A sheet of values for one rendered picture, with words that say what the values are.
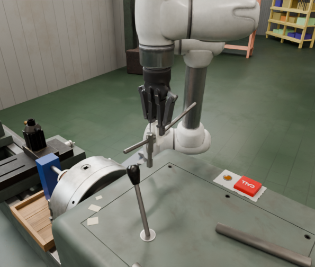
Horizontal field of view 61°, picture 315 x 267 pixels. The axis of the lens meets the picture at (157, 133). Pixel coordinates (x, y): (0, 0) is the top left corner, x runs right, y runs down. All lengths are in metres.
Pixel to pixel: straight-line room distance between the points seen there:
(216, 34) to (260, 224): 0.47
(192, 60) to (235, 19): 0.59
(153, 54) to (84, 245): 0.47
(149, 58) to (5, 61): 4.34
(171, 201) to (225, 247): 0.19
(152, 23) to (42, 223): 0.95
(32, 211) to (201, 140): 0.92
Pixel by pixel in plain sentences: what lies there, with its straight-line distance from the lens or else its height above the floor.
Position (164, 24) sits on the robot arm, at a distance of 0.65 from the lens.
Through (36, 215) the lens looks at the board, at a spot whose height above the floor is 0.88.
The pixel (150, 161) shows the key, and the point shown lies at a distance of 0.80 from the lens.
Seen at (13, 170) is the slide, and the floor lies 0.97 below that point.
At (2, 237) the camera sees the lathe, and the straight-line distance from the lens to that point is 1.81.
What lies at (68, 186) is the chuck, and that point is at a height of 1.21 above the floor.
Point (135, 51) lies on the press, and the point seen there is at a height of 0.51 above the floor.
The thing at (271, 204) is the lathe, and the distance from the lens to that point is 0.80.
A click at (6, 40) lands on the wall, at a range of 4.93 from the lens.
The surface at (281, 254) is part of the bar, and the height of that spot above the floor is 1.27.
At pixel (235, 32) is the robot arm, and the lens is 0.67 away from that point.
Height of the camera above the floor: 1.77
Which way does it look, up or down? 29 degrees down
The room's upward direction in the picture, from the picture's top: straight up
